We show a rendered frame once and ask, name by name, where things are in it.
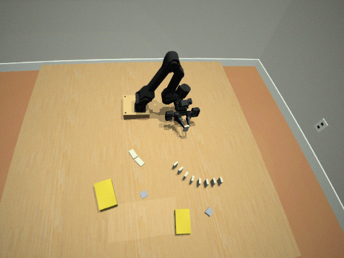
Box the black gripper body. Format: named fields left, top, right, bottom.
left=165, top=101, right=200, bottom=121

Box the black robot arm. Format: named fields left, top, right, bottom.
left=134, top=51, right=192, bottom=113

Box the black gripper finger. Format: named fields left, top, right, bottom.
left=174, top=114, right=184, bottom=128
left=186, top=112, right=193, bottom=126

